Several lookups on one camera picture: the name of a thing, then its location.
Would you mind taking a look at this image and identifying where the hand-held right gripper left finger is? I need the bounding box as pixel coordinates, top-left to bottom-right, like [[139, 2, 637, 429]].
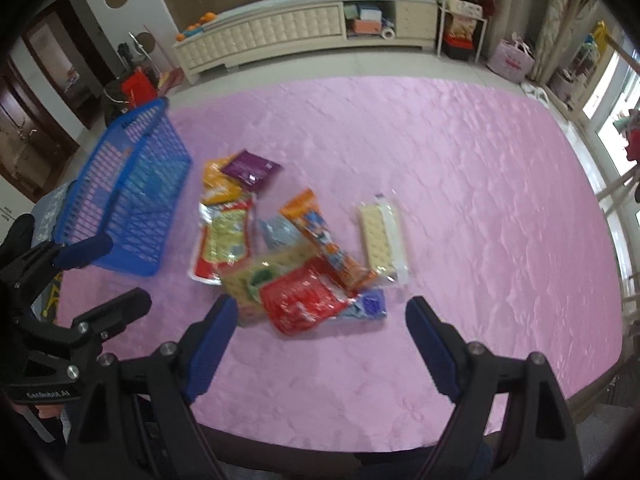
[[62, 294, 240, 480]]

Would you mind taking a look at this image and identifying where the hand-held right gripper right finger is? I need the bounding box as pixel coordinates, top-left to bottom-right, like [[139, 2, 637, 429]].
[[404, 296, 586, 480]]

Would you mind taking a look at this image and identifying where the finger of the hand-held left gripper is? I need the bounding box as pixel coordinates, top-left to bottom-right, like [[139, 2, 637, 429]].
[[0, 234, 115, 311], [70, 287, 153, 361]]

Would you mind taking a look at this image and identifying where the blue plastic basket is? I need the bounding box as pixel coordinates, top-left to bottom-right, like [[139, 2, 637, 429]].
[[52, 97, 193, 277]]

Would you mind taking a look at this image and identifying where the grey-blue snack packet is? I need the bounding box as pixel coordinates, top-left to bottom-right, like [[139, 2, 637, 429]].
[[259, 214, 301, 251]]

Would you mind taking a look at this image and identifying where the long orange snack packet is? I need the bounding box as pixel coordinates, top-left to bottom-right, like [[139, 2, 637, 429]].
[[279, 189, 376, 293]]

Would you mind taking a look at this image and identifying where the grey printed cloth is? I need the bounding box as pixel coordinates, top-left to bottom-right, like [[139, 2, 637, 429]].
[[30, 182, 76, 321]]

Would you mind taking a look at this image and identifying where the small blue snack packet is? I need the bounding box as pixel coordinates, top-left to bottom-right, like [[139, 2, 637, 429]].
[[340, 287, 388, 322]]

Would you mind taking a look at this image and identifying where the green cracker packet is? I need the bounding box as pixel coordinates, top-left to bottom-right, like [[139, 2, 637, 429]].
[[220, 245, 321, 328]]

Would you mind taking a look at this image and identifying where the red and yellow snack packet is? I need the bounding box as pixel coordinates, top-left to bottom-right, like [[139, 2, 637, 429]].
[[189, 195, 257, 286]]

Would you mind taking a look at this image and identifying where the white cracker packet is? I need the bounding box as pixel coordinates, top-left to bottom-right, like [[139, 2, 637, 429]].
[[356, 194, 413, 287]]

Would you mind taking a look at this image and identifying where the yellow-orange snack packet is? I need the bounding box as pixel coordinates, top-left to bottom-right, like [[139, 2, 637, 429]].
[[201, 159, 246, 206]]

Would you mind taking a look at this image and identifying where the black bag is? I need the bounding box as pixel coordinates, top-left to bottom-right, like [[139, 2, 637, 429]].
[[102, 77, 133, 128]]

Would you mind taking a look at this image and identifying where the pink blanket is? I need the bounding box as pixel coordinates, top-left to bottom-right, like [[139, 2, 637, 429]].
[[55, 76, 626, 453]]

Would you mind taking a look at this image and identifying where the red bag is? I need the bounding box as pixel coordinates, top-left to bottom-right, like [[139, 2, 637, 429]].
[[121, 67, 158, 108]]

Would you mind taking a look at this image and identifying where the purple snack packet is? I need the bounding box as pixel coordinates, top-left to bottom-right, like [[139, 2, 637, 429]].
[[221, 149, 282, 192]]

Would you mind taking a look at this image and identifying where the cream tv cabinet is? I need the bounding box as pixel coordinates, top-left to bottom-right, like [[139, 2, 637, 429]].
[[172, 0, 441, 85]]

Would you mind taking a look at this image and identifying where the pink bag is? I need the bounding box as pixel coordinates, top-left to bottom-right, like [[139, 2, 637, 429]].
[[487, 32, 536, 86]]

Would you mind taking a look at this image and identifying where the red box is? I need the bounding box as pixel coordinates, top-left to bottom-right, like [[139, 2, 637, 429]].
[[442, 35, 476, 59]]

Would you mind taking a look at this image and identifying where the white metal rack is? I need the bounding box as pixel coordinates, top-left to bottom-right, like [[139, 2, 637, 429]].
[[427, 0, 501, 61]]

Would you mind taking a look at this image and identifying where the patterned curtain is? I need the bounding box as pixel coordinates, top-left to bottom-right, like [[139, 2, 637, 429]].
[[532, 0, 601, 86]]

